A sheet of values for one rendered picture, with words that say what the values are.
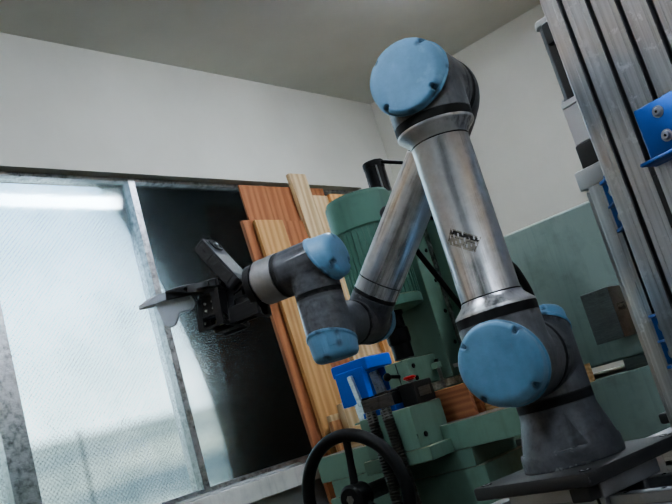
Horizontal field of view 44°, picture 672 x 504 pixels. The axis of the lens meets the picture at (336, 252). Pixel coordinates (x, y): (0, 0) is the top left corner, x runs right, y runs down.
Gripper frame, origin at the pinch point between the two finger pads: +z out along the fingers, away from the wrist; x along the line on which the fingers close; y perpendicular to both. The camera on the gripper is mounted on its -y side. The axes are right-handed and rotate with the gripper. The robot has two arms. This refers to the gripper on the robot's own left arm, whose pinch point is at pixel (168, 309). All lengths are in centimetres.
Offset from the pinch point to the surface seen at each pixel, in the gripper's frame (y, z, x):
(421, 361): 7, -9, 81
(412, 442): 28, -13, 55
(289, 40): -174, 62, 188
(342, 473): 29, 13, 69
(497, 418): 27, -31, 62
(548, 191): -96, -6, 299
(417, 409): 21, -16, 57
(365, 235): -25, -8, 68
